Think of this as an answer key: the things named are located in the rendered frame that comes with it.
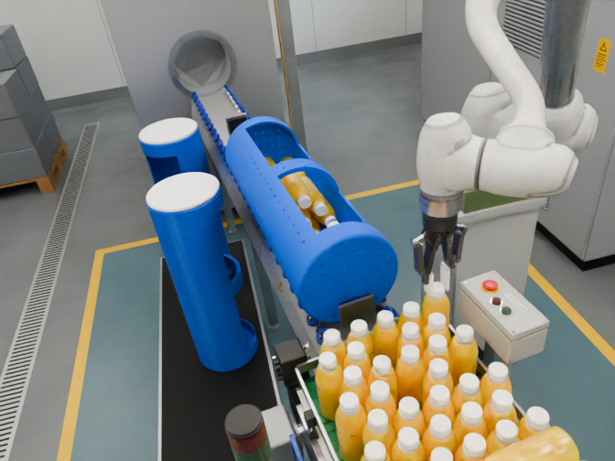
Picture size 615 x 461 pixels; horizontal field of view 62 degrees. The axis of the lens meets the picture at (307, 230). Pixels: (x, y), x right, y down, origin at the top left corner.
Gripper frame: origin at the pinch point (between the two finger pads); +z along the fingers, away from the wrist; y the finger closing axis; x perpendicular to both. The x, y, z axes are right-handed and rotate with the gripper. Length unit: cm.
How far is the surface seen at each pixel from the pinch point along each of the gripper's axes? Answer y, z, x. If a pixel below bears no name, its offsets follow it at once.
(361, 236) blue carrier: 12.6, -7.8, -14.7
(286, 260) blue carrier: 29.8, 0.7, -25.0
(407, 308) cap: 8.0, 5.8, 0.3
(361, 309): 15.5, 12.5, -10.7
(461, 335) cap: 1.4, 5.7, 13.1
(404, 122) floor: -161, 115, -308
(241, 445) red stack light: 54, -9, 29
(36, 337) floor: 148, 115, -169
